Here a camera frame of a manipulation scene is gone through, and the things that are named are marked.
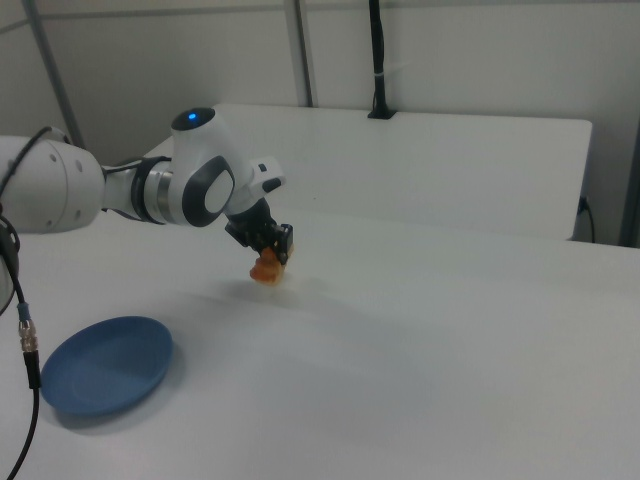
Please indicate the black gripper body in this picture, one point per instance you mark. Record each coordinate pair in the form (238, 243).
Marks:
(250, 225)

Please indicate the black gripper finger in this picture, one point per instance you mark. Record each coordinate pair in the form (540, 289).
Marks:
(285, 242)
(264, 245)

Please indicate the orange-brown bread piece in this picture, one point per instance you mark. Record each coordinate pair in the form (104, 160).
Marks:
(267, 272)

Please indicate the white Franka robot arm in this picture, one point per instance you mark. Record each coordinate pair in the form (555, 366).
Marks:
(50, 190)

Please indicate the white side table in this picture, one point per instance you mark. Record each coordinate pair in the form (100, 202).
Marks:
(425, 165)

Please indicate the blue round plate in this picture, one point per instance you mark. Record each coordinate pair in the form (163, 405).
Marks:
(107, 367)

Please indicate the white zip tie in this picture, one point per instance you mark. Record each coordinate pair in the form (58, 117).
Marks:
(392, 70)

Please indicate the black camera pole with clamp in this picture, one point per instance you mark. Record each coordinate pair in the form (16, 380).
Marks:
(378, 60)

